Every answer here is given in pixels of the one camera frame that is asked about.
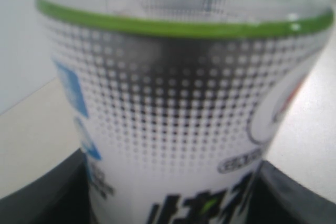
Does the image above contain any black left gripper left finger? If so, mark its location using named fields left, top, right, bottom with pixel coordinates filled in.
left=1, top=150, right=94, bottom=223

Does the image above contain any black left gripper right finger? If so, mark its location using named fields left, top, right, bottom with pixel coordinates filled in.
left=247, top=161, right=335, bottom=223

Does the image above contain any clear labelled drink bottle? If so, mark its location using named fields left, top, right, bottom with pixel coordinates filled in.
left=35, top=0, right=334, bottom=223

